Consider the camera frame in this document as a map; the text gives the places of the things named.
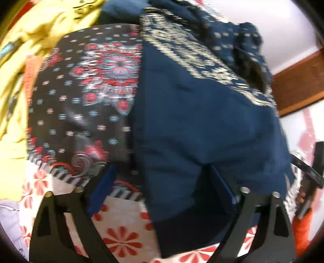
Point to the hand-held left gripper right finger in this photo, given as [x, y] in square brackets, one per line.
[229, 192]

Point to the blue cloth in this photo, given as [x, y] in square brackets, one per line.
[119, 10]

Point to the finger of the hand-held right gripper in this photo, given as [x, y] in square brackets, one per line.
[306, 170]

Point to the yellow cartoon blanket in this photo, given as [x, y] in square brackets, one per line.
[25, 38]

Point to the lavender cloth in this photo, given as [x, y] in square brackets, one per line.
[10, 222]

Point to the navy patterned hooded garment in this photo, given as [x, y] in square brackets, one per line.
[202, 113]

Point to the patchwork printed bed sheet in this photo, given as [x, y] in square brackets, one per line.
[88, 88]

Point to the white sliding wardrobe door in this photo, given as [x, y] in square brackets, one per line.
[293, 121]

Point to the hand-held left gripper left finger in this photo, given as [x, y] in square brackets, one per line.
[101, 188]

